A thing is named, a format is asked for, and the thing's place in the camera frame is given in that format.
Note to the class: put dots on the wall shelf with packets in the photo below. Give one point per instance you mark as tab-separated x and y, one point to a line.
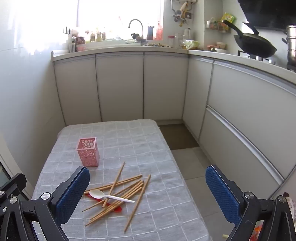
215	25

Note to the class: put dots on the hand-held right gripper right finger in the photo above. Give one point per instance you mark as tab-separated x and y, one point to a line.
222	194

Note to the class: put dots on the black range hood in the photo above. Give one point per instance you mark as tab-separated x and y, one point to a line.
268	11

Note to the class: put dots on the white cabinet door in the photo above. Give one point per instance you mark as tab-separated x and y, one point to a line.
164	85
120	85
77	90
196	97

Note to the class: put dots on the grey checked tablecloth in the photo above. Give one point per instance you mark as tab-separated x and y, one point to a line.
138	143

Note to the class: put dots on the red bottle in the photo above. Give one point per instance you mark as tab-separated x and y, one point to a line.
159	32

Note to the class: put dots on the black wall hook rack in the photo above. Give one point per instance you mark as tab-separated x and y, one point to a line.
66	30

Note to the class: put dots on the chrome kitchen faucet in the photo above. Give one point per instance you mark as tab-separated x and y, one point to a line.
135	20

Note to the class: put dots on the white plastic spoon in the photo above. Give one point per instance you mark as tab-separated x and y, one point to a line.
96	194

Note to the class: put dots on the yellow green plastic bag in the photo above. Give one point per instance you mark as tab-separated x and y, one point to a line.
192	44

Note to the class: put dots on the pink perforated utensil holder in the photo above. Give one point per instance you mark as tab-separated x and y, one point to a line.
89	155

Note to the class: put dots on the set of wooden chopsticks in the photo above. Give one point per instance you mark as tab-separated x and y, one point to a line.
120	171

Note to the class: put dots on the black wok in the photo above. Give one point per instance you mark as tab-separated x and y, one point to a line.
254	45

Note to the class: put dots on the gas stove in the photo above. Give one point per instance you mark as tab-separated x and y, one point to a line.
259	58

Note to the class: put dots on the white kettle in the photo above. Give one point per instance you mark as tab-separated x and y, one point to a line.
187	34

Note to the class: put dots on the orange red packet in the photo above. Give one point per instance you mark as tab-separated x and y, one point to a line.
257	231

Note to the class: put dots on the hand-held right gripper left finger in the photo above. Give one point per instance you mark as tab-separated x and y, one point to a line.
71	192

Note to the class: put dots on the hanging kitchen utensils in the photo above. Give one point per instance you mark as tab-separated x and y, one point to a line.
181	15

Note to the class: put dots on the clear jar with red lid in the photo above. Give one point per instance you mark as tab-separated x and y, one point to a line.
171	41

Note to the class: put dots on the stainless steel pot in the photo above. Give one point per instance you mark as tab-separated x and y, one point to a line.
291	44

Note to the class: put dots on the bright window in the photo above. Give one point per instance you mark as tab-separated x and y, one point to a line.
111	16

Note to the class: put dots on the white cabinet drawer front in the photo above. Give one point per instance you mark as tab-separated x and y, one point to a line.
229	148
252	111

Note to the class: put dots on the dark cloth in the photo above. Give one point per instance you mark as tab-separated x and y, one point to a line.
137	37

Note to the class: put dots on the brown floor mat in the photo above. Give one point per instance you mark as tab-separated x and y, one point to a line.
178	136

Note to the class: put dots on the red plastic spoon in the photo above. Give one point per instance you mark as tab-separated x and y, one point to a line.
118	209

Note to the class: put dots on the yellow green snack packet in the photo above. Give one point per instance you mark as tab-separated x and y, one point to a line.
227	17

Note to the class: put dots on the dark bottle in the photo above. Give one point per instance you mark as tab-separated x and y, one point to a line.
150	33

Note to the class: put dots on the white kitchen countertop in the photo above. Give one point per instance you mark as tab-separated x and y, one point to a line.
120	49

